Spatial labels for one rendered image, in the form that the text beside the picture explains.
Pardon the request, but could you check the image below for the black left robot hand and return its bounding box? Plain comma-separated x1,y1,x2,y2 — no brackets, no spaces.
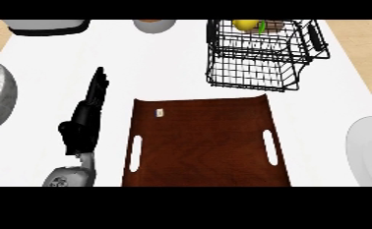
56,66,111,156

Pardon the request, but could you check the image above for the white plate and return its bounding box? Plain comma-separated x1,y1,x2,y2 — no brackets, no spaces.
344,115,372,187

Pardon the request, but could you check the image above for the brown bread loaf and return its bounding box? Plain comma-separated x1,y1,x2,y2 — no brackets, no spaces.
263,20,285,32

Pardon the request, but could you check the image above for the brown wooden tray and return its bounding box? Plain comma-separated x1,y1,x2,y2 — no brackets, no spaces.
121,93,294,188

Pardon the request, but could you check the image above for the grey metal pot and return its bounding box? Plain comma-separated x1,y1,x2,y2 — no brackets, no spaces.
0,64,19,127

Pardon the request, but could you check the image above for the grey and black appliance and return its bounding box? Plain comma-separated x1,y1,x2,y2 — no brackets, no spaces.
2,19,92,37

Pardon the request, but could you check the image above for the yellow lemon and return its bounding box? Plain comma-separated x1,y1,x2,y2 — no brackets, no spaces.
232,19,264,32

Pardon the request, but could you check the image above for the black wire tiered basket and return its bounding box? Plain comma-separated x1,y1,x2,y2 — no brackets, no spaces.
205,19,331,93

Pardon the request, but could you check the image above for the grey round bowl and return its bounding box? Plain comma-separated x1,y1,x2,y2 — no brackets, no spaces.
133,19,177,34

